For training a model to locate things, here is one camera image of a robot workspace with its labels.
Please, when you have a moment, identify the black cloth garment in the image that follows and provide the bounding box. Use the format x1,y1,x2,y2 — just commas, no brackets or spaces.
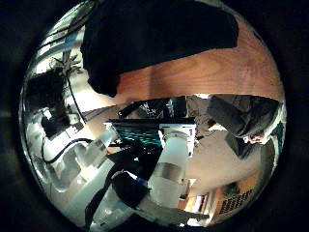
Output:
80,0,239,99

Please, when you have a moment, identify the person in grey clothing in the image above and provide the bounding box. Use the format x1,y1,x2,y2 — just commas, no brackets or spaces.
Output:
206,95,286,160

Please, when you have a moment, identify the green circuit board unit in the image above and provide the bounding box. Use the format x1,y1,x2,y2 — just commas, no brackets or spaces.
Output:
104,118,164,182

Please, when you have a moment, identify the wooden lattice cabinet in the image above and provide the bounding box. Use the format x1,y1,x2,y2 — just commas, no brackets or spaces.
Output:
217,188,256,217

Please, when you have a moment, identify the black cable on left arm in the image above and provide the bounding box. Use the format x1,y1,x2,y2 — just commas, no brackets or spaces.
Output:
41,137,95,164

